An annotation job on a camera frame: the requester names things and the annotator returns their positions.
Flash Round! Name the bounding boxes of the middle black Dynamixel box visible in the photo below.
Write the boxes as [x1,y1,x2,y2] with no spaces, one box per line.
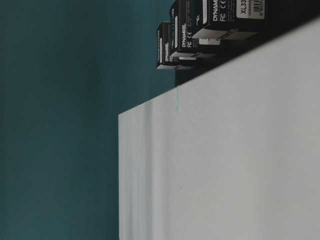
[170,0,222,60]

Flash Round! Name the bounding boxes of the small black Dynamixel box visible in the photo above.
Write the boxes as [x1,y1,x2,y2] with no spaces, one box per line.
[156,21,198,70]

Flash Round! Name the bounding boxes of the near black Dynamixel box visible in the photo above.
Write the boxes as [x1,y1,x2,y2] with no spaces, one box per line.
[191,0,268,40]

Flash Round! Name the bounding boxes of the white base board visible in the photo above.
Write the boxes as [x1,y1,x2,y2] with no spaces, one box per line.
[118,18,320,240]

